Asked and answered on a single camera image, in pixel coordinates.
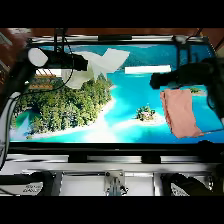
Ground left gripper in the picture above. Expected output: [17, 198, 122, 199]
[61, 53, 90, 72]

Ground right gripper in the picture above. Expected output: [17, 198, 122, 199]
[149, 71, 176, 91]

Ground white shirt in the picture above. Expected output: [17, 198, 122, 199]
[62, 47, 131, 90]

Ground pink garment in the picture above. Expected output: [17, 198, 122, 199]
[159, 87, 205, 140]

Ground black cable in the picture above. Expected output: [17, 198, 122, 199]
[0, 68, 75, 171]

